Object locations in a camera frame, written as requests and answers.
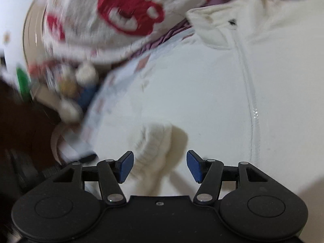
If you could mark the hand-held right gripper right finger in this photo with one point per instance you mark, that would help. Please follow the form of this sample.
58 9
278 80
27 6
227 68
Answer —
194 166

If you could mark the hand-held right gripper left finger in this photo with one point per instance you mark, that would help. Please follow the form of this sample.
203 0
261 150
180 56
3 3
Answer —
125 166

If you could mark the white fleece zip jacket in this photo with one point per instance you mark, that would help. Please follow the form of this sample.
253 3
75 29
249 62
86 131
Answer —
202 93

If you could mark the blue soft toy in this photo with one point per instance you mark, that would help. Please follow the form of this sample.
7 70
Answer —
87 96

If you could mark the white plush toy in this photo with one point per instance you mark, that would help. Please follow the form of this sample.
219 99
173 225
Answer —
86 74

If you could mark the dark brown furniture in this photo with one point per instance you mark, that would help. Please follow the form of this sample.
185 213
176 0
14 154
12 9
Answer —
20 126

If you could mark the green object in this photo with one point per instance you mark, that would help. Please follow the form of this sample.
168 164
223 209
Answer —
22 81

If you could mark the red bear print quilt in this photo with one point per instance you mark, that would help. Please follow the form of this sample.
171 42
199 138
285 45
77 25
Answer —
126 5

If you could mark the beige bed frame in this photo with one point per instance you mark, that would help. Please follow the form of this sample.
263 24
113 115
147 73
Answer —
30 35

